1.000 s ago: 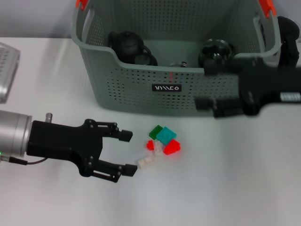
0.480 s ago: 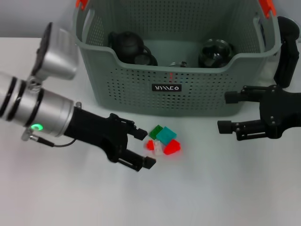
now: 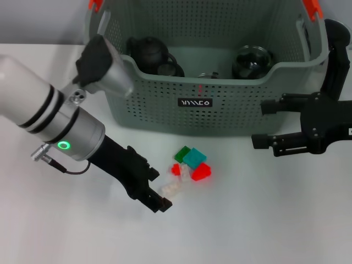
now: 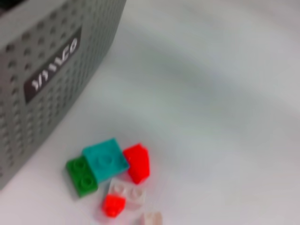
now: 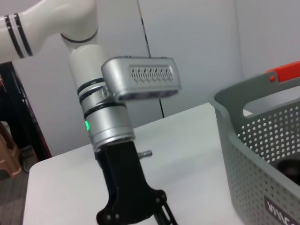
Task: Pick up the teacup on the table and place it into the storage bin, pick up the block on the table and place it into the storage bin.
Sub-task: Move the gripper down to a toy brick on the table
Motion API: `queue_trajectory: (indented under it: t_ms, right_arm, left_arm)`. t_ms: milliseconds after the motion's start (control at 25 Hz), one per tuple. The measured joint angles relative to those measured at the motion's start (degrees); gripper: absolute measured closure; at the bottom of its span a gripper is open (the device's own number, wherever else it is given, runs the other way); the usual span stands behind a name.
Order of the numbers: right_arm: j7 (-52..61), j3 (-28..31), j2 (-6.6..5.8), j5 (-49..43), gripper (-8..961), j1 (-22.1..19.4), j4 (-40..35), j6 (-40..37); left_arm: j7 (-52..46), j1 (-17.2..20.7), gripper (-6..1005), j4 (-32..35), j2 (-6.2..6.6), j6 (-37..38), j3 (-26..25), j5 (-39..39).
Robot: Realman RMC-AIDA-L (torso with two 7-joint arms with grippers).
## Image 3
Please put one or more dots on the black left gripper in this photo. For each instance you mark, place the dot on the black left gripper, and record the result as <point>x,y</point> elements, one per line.
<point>123,167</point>

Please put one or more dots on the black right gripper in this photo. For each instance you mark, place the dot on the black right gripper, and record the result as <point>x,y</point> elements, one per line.
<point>324,123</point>

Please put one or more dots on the large red toy brick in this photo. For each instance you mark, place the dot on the large red toy brick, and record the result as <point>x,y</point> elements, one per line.
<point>202,172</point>

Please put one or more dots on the grey-green perforated storage bin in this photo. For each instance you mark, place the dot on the grey-green perforated storage bin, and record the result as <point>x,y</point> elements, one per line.
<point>233,115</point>

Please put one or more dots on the small red toy brick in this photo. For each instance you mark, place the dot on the small red toy brick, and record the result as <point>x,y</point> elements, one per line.
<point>175,169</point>

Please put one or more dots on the small green toy brick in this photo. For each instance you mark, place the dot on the small green toy brick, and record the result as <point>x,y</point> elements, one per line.
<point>181,154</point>

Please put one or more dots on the teal toy brick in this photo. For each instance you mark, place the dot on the teal toy brick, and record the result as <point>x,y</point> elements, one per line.
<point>195,158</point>

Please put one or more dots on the black curved stand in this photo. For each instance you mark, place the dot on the black curved stand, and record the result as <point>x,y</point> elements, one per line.
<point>335,63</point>

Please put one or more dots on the black clay teapot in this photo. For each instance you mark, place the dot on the black clay teapot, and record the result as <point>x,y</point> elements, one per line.
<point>148,52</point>

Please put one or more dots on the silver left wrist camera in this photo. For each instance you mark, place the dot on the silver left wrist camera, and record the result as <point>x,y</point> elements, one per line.
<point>115,74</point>

